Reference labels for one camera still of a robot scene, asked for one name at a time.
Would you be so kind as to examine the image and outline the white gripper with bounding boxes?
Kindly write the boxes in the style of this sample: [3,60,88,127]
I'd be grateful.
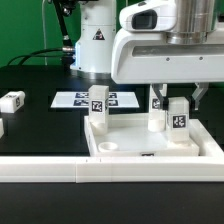
[111,27,224,110]

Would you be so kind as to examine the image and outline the white marker sheet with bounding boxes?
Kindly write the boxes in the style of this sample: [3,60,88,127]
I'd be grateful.
[51,92,139,108]

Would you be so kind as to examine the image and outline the black cables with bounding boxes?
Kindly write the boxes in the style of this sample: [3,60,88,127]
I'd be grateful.
[7,47,75,66]

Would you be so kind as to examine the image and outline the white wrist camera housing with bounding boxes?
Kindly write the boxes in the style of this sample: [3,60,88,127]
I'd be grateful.
[119,0,177,32]

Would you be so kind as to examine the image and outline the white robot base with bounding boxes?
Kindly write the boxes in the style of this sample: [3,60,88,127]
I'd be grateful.
[70,0,117,79]

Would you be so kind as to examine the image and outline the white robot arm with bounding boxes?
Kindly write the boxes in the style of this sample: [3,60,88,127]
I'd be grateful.
[111,0,224,110]

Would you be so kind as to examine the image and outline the white U-shaped obstacle fence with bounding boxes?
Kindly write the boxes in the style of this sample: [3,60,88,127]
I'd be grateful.
[0,119,224,183]

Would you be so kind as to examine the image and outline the white square tabletop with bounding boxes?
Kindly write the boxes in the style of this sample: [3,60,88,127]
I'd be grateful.
[84,113,200,157]

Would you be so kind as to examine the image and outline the black camera stand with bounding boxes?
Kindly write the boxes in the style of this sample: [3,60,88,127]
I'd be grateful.
[48,0,77,67]

